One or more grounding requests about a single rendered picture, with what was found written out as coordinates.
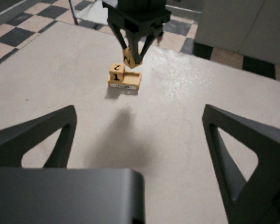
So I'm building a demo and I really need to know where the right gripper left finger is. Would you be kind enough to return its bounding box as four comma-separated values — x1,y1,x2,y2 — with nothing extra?
0,105,78,168

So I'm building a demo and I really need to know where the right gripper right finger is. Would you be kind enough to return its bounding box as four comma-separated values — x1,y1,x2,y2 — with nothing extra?
202,104,280,224

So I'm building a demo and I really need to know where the tan wooden number cube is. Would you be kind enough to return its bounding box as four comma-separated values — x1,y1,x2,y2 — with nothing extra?
123,47,143,69
109,63,125,81

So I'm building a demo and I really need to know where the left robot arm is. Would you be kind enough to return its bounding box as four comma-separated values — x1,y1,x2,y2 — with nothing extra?
148,0,182,13

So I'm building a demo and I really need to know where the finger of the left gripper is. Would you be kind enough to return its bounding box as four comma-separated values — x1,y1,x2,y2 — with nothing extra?
125,24,163,64
107,18,129,50

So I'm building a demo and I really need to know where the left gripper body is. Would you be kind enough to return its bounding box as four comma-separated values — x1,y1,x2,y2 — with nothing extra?
102,0,171,36

